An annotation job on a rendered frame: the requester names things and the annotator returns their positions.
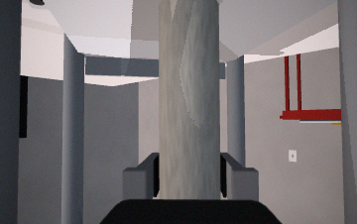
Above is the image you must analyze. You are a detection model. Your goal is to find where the grey cylinder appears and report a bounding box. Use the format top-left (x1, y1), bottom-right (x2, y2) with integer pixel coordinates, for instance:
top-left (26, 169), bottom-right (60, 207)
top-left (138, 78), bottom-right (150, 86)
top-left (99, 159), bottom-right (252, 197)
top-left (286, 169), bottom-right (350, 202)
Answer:
top-left (159, 0), bottom-right (221, 200)

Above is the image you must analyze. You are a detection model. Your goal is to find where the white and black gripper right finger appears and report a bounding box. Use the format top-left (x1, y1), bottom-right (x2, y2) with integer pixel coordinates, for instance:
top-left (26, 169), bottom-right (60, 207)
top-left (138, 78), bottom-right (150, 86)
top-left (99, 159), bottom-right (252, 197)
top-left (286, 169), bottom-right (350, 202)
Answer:
top-left (220, 153), bottom-right (259, 201)

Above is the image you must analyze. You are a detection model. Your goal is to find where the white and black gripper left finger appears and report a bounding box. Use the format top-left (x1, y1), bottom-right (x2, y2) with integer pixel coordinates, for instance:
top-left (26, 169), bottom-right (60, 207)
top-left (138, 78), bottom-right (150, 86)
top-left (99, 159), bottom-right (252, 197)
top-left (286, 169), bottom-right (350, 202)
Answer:
top-left (123, 153), bottom-right (160, 200)

